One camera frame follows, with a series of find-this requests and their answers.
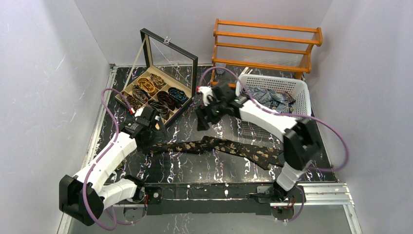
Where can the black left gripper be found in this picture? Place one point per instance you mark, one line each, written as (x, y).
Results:
(151, 135)

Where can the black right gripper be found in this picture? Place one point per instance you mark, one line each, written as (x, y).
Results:
(206, 115)

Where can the black gold floral tie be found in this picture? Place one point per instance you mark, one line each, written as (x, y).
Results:
(262, 156)

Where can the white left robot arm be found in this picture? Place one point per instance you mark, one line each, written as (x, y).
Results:
(86, 195)

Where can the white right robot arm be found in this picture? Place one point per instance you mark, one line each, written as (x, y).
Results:
(301, 142)

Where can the grey ties in basket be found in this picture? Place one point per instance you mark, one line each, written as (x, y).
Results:
(282, 102)

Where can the grey striped rolled tie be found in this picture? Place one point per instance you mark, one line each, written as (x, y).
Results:
(160, 107)

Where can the olive patterned rolled tie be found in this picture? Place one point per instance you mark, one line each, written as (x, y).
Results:
(134, 103)

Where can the brown patterned rolled tie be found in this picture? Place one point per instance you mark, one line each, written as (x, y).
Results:
(140, 94)

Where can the small clear plastic cup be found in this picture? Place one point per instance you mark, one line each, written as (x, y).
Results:
(220, 68)

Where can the dark red rolled tie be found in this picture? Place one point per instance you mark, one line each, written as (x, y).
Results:
(166, 99)

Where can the blue black rolled tie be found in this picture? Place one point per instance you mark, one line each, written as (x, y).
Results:
(179, 96)

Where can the gold rolled tie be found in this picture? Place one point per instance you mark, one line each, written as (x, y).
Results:
(146, 84)

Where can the black tie storage box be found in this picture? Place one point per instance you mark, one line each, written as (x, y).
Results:
(167, 83)

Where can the brown rolled tie back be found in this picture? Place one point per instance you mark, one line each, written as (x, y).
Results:
(158, 82)

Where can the white plastic basket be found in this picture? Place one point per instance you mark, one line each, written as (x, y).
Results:
(296, 88)

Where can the orange wooden shoe rack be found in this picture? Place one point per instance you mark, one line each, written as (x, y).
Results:
(265, 46)

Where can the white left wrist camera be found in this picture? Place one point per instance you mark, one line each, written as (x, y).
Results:
(138, 112)

